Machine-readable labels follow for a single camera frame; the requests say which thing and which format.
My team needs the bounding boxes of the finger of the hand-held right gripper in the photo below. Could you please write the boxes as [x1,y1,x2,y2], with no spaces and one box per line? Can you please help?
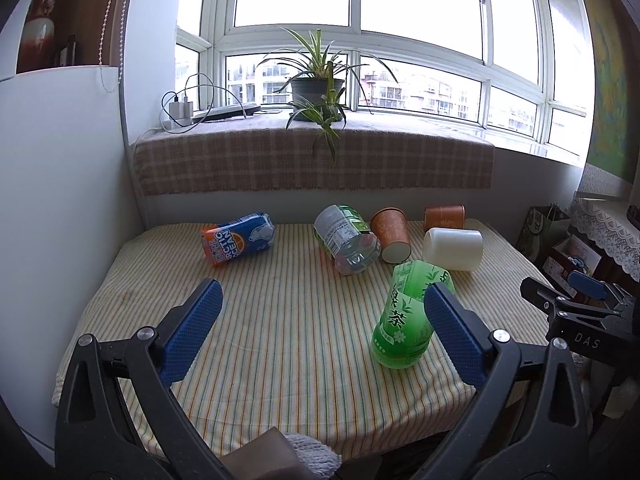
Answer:
[520,277,621,318]
[567,270,640,313]

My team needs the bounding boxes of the white lace cloth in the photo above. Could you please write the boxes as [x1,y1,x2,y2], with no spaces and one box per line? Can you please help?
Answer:
[570,191,640,283]

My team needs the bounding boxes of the wall map poster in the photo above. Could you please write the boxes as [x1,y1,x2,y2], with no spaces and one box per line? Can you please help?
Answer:
[570,0,640,181]

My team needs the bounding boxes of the plaid cloth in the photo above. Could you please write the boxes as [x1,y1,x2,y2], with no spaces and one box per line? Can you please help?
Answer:
[131,110,496,197]

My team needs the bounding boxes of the brown paper bag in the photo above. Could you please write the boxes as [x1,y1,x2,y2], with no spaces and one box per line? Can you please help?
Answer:
[220,427,306,480]

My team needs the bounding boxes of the dark tablet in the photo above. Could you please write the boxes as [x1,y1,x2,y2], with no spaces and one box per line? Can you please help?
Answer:
[192,103,260,123]

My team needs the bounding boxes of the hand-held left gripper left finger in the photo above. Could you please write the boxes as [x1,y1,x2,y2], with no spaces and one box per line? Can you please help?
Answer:
[55,278,236,480]

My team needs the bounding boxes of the potted spider plant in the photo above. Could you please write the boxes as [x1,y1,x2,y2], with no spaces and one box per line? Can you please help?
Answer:
[256,26,399,167]

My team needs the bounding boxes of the white knitted cloth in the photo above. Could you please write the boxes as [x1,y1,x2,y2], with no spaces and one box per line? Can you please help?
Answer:
[285,434,343,480]

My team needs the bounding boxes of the clear plastic bottle green label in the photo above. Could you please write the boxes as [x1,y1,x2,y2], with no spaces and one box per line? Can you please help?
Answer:
[313,204,382,276]

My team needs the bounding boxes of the red picture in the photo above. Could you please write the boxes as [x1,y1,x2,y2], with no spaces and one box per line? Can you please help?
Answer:
[16,0,68,73]

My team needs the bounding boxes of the striped tablecloth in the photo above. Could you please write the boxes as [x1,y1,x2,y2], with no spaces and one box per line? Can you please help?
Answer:
[51,219,556,461]

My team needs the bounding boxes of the white cabinet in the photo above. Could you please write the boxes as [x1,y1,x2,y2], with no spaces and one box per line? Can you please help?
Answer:
[0,65,146,461]

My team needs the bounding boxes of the orange paper cup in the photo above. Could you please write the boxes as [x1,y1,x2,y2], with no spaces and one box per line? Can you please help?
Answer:
[370,207,412,265]

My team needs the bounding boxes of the brown patterned cup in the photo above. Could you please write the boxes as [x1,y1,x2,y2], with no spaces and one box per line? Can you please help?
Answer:
[423,204,467,233]

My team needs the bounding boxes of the printed cardboard box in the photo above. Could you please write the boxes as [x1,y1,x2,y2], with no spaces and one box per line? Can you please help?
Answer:
[542,234,603,298]

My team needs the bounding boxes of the green tea bottle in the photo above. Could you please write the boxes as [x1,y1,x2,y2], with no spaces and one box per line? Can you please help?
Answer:
[371,260,457,370]

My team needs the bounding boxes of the white cup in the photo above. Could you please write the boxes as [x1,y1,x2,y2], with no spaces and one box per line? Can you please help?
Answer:
[422,227,484,272]

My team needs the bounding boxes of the beaded blind cord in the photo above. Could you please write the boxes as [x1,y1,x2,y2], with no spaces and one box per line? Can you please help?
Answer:
[98,0,123,93]

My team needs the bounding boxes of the green paper bag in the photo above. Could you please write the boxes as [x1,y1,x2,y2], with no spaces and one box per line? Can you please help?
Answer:
[515,204,571,263]

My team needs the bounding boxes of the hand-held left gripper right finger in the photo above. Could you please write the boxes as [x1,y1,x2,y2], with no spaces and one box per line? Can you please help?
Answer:
[410,281,592,480]

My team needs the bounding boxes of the blue and orange drink bottle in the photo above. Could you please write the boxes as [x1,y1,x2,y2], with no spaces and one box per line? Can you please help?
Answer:
[200,212,276,269]

